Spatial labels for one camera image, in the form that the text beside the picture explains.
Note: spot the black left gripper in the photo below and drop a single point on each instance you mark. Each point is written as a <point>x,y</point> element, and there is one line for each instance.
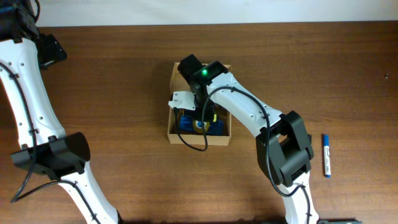
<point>54,51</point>

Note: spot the brown cardboard box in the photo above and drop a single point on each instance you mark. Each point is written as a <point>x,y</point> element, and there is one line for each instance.
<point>178,83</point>

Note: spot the white marker with blue cap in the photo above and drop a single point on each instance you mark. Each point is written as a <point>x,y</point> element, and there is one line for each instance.
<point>326,155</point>

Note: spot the yellow tape roll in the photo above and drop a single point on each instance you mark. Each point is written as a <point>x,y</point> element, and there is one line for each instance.
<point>200,127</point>

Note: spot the blue whiteboard duster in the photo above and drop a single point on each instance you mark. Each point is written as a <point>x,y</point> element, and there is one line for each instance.
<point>216,128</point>

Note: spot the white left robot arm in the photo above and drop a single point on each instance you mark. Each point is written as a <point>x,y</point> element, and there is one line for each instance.
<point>47,153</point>

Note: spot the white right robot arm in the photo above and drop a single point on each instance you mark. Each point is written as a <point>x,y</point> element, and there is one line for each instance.
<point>283,146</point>

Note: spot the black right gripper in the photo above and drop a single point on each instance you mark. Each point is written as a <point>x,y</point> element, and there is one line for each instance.
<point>208,115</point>

